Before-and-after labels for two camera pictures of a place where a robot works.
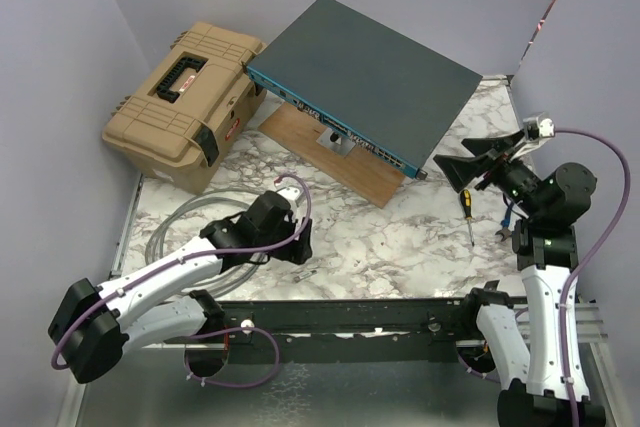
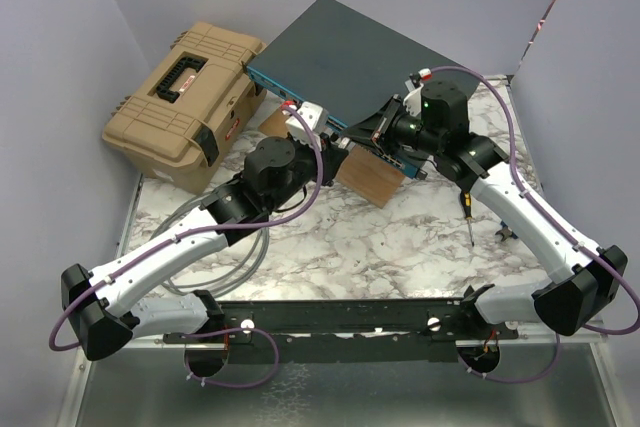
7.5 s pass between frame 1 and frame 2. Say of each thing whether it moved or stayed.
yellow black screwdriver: stayed
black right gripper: moved
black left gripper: moved
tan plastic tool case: stayed
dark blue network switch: stayed
